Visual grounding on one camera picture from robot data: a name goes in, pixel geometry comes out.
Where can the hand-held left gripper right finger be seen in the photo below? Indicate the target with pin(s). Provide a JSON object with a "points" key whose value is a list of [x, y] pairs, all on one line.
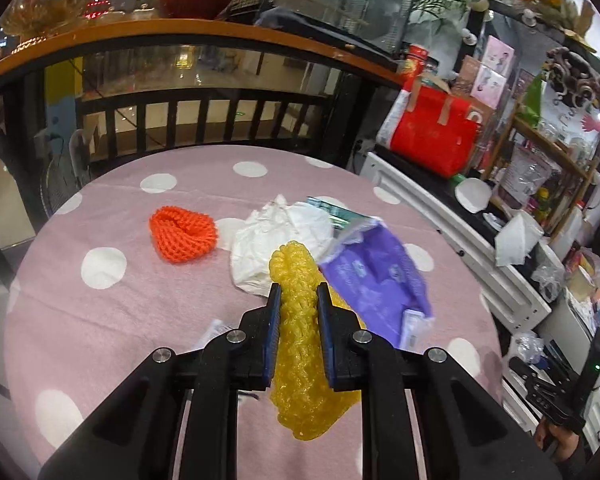
{"points": [[325, 340]]}

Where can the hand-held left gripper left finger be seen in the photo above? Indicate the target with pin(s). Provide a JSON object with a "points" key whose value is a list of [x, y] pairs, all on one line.
{"points": [[272, 340]]}

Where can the yellow foam fruit net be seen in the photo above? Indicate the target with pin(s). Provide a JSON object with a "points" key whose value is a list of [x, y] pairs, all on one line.
{"points": [[297, 340]]}

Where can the purple plastic packet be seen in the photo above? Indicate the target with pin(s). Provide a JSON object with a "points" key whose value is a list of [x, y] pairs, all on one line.
{"points": [[375, 280]]}

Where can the white paper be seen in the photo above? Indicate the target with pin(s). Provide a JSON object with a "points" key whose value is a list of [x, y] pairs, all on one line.
{"points": [[260, 250]]}

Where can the green and white carton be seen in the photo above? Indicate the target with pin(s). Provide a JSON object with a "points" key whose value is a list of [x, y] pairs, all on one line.
{"points": [[347, 216]]}

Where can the orange foam fruit net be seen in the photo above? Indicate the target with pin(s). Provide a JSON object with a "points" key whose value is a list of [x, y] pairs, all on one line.
{"points": [[180, 240]]}

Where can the person's right hand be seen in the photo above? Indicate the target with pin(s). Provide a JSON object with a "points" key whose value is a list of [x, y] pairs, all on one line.
{"points": [[557, 442]]}

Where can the white folded face mask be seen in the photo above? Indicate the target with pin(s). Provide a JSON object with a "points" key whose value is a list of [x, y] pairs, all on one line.
{"points": [[517, 237]]}

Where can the white cabinet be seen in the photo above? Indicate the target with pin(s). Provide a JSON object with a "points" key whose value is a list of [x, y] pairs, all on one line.
{"points": [[460, 245]]}

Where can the pink polka dot tablecloth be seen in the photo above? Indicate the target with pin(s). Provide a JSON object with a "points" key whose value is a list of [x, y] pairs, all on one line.
{"points": [[105, 320]]}

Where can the red bag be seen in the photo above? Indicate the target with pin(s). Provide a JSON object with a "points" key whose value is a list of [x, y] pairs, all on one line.
{"points": [[435, 135]]}

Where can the wooden shelf rack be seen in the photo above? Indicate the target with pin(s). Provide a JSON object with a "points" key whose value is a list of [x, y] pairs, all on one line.
{"points": [[555, 147]]}

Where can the black railing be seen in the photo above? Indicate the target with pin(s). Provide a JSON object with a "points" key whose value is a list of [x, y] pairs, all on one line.
{"points": [[205, 95]]}

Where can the electric fan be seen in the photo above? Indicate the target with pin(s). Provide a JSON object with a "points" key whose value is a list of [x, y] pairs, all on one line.
{"points": [[60, 180]]}

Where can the red can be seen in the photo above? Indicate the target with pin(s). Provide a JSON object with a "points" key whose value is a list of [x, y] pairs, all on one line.
{"points": [[416, 62]]}

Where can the dark curly ornament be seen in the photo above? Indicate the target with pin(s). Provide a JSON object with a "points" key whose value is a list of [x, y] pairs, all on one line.
{"points": [[575, 77]]}

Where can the pink photo cards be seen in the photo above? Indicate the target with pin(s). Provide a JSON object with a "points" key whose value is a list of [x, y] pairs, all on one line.
{"points": [[492, 70]]}

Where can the wooden ledge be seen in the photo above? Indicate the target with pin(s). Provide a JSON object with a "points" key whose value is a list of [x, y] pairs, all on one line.
{"points": [[180, 27]]}

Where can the golden glass bowl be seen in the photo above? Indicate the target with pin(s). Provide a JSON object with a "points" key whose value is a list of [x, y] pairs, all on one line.
{"points": [[45, 5]]}

